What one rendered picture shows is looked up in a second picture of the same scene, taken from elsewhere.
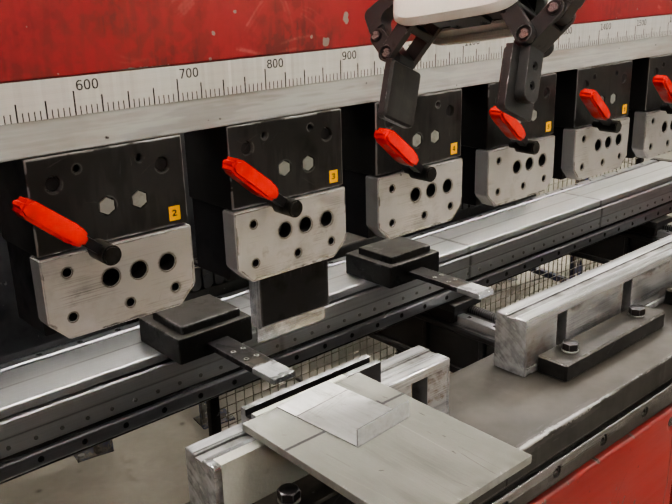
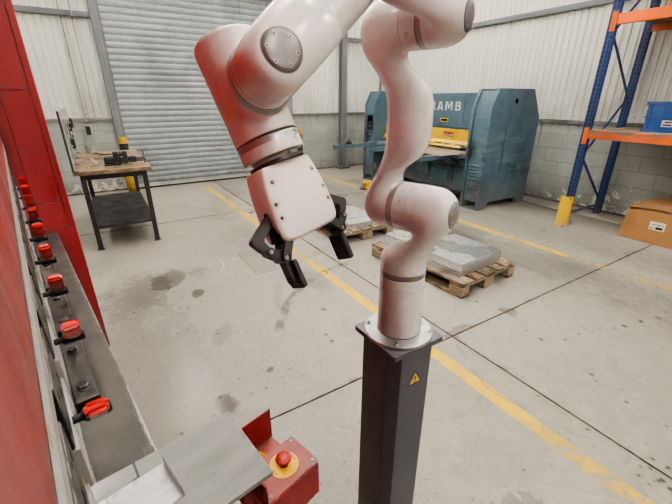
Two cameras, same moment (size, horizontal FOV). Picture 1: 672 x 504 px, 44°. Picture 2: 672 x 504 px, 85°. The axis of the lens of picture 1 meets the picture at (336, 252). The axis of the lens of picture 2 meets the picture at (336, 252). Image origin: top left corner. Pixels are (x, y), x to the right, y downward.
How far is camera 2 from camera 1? 0.65 m
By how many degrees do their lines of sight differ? 83
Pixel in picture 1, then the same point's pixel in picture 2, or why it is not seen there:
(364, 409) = (141, 488)
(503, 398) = (93, 435)
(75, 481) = not seen: outside the picture
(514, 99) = (348, 252)
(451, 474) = (231, 447)
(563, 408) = (126, 409)
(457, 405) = not seen: hidden behind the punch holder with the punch
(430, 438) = (193, 453)
